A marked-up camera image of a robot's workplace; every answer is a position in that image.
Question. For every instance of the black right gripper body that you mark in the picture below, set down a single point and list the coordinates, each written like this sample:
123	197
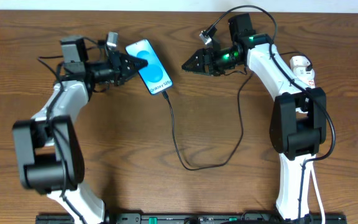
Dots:
212	62

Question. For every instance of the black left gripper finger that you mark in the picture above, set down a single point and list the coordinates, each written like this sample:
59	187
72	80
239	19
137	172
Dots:
123	78
130	64

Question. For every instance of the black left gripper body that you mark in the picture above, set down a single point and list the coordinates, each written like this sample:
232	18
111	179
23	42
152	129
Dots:
117	68

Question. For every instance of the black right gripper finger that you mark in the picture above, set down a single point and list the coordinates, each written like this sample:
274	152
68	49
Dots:
200	61
210	74

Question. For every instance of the blue Galaxy smartphone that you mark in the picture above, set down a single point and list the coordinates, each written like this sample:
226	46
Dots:
154	75

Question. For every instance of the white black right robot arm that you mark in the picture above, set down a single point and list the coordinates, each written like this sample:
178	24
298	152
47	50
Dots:
299	117

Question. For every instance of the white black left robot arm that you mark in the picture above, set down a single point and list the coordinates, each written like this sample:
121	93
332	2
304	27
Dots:
48	153

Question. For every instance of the white USB charger adapter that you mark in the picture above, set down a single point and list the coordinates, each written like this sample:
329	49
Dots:
302	69

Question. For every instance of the white power strip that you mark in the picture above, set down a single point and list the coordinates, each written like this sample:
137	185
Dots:
299	82

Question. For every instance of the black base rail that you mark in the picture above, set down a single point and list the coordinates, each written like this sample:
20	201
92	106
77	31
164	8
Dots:
248	217

